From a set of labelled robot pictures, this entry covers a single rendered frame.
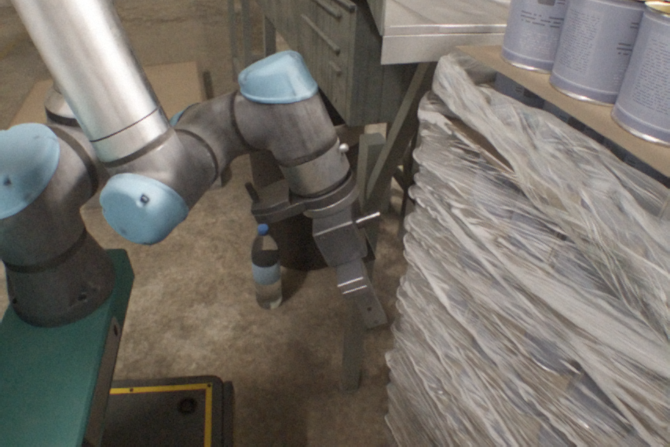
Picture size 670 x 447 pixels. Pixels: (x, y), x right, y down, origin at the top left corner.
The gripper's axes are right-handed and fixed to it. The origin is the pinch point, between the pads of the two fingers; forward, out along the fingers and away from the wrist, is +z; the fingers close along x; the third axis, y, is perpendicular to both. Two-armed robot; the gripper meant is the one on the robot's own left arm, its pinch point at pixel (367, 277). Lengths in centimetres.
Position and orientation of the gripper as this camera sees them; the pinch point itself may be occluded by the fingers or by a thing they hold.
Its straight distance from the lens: 62.7
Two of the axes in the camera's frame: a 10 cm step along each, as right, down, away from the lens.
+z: 3.7, 8.1, 4.6
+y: 9.3, -3.4, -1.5
